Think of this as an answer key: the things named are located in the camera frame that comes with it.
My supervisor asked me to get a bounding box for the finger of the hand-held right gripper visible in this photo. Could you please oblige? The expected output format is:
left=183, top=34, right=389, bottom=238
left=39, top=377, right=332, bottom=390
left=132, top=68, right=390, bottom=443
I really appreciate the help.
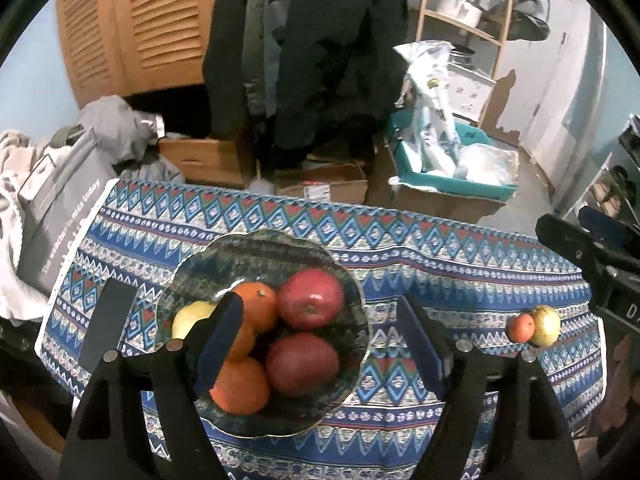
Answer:
left=535, top=213, right=622, bottom=282
left=579, top=205, right=640, bottom=257

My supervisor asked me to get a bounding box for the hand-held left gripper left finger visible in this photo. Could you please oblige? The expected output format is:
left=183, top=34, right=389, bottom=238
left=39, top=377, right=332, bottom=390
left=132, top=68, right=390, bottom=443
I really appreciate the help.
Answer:
left=62, top=292, right=246, bottom=480

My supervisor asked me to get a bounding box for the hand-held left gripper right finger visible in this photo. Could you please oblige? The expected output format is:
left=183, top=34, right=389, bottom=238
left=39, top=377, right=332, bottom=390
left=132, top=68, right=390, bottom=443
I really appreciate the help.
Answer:
left=396, top=293, right=583, bottom=480

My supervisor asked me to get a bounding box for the red apple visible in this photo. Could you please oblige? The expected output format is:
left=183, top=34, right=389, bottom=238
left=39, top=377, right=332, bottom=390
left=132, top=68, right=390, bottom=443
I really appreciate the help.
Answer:
left=265, top=332, right=341, bottom=396
left=277, top=268, right=346, bottom=331

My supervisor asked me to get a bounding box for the dark glass scalloped bowl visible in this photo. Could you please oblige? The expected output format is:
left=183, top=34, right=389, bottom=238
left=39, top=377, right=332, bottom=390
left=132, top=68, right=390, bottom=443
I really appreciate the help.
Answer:
left=155, top=230, right=371, bottom=439

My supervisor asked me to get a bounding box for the shoe rack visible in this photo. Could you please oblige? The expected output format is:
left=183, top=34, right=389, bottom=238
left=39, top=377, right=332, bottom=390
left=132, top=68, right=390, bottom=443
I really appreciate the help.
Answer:
left=584, top=114, right=640, bottom=223

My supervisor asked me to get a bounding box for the blue patterned tablecloth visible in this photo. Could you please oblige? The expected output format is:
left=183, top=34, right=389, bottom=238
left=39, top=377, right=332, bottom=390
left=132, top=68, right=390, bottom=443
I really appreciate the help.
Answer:
left=35, top=177, right=609, bottom=480

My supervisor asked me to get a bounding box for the yellow-green apple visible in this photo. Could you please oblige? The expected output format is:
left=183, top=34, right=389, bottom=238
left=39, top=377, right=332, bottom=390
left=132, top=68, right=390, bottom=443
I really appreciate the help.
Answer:
left=530, top=304, right=562, bottom=348

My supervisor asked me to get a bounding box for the clear plastic bag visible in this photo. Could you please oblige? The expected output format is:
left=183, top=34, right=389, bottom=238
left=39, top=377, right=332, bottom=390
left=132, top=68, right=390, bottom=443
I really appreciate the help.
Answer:
left=457, top=143, right=517, bottom=187

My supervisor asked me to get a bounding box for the black flat phone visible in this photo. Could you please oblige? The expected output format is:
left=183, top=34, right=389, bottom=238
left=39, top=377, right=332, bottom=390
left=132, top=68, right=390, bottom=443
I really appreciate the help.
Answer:
left=78, top=279, right=138, bottom=373

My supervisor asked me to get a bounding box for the teal plastic bin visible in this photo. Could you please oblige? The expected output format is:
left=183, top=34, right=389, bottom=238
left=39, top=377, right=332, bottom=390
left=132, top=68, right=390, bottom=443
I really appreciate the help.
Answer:
left=389, top=109, right=519, bottom=202

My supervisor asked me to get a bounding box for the large cardboard box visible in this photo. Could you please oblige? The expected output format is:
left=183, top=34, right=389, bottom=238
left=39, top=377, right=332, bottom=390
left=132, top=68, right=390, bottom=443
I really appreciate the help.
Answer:
left=384, top=135, right=517, bottom=223

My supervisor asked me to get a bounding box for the white printed box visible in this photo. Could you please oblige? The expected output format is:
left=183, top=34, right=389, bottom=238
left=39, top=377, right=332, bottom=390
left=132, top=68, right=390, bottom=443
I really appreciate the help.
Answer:
left=446, top=64, right=497, bottom=123

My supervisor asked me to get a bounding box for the cardboard box with red label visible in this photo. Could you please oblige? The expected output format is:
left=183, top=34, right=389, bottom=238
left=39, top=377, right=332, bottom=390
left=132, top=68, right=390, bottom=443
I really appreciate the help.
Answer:
left=274, top=160, right=369, bottom=204

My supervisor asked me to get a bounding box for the white printed plastic bag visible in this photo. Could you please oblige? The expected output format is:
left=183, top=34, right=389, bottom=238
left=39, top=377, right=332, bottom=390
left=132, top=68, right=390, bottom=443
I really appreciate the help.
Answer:
left=393, top=41, right=462, bottom=177

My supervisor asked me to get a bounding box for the grey tote bag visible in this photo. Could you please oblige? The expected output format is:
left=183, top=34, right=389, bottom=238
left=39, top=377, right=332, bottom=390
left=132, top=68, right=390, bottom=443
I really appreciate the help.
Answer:
left=16, top=129, right=122, bottom=297

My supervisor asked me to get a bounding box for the dark cloth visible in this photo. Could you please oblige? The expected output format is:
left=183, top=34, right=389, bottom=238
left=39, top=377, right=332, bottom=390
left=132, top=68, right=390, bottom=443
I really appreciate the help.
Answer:
left=514, top=0, right=556, bottom=42

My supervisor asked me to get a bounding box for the wooden shelf rack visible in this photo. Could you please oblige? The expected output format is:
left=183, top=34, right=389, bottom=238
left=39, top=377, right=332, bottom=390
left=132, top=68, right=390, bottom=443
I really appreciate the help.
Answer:
left=416, top=0, right=517, bottom=128

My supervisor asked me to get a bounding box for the grey clothing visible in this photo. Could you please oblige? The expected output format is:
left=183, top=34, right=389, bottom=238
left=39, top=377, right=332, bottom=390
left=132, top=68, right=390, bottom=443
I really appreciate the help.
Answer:
left=75, top=95, right=168, bottom=173

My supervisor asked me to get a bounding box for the beige blanket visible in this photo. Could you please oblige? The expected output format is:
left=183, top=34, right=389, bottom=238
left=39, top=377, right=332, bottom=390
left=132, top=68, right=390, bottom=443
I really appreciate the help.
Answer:
left=0, top=131, right=57, bottom=322

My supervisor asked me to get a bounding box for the metal pot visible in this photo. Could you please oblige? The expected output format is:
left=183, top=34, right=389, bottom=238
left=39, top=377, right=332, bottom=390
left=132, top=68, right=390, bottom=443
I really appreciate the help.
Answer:
left=439, top=0, right=484, bottom=27

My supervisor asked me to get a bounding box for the black hanging jacket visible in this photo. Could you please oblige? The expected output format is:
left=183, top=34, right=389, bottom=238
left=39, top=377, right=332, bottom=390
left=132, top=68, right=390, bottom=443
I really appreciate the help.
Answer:
left=272, top=0, right=408, bottom=153

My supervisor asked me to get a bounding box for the grey hanging coat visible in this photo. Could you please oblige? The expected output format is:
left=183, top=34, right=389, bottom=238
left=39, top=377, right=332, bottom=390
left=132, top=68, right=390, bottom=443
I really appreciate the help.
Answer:
left=242, top=0, right=301, bottom=118

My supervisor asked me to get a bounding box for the wooden louvred door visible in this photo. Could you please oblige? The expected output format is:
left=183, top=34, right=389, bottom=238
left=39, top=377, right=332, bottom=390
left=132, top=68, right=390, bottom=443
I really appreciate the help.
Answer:
left=54, top=0, right=227, bottom=108

